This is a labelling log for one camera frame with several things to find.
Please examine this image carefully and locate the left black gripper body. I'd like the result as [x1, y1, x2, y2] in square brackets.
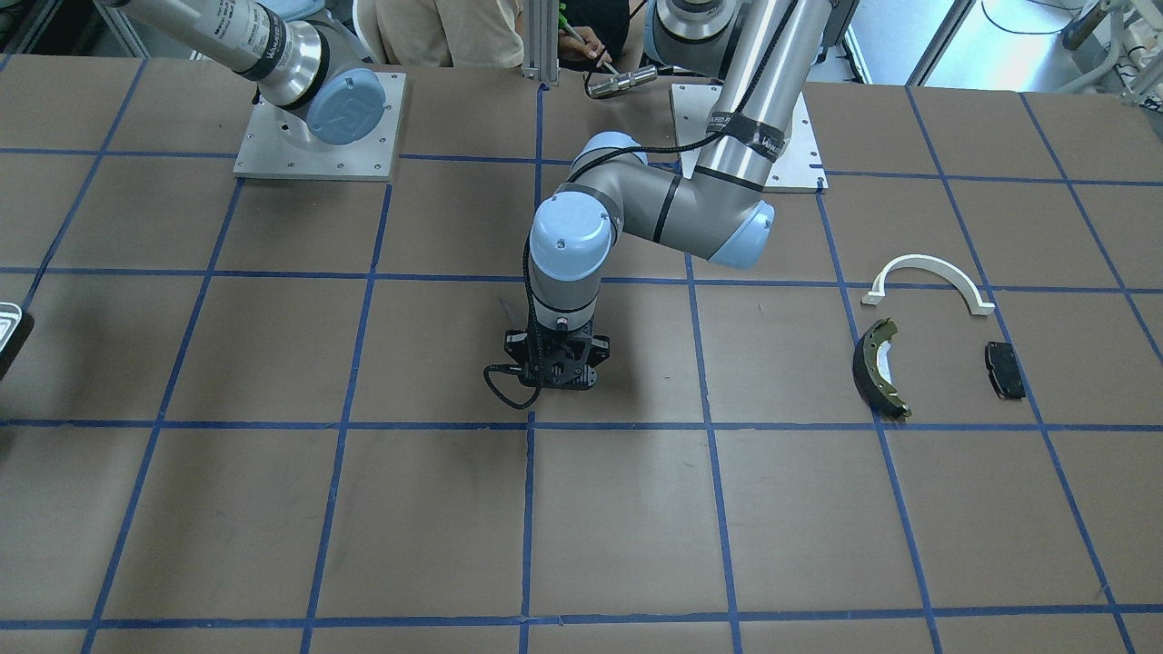
[505, 320, 611, 391]

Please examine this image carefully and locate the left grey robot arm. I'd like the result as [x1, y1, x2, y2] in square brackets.
[483, 1, 836, 391]

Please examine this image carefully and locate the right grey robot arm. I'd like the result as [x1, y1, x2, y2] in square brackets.
[101, 1, 386, 145]

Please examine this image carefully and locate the green brake shoe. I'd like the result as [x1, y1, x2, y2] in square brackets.
[851, 317, 912, 420]

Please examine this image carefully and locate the seated person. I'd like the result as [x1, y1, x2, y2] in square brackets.
[373, 1, 632, 72]

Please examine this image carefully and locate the black brake pad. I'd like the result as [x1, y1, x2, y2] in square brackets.
[984, 341, 1027, 399]

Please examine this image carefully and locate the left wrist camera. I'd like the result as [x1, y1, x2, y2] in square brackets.
[504, 319, 611, 367]

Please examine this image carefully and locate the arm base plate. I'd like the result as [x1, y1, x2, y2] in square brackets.
[233, 72, 407, 183]
[670, 83, 830, 193]

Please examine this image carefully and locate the aluminium frame post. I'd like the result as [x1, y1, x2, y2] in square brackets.
[521, 0, 561, 88]

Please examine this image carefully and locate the white curved plastic bracket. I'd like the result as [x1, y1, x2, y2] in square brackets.
[859, 253, 996, 317]

